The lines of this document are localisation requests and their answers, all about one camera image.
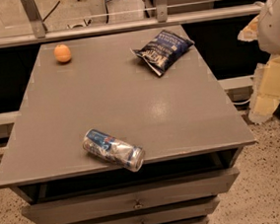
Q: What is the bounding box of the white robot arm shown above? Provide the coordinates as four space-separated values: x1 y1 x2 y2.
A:
237 0 280 123

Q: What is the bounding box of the grey drawer cabinet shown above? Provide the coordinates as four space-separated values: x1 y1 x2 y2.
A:
0 30 254 224

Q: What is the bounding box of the orange fruit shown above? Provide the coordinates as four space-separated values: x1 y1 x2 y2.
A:
54 44 71 63

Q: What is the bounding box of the blue chip bag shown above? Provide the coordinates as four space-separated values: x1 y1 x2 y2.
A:
131 30 195 76

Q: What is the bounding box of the blue silver drink can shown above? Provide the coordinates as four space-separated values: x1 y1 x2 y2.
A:
83 129 145 172

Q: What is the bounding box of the metal railing frame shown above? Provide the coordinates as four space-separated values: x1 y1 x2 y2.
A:
0 0 262 48

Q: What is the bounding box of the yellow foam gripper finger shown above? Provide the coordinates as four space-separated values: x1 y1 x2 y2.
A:
237 16 258 42

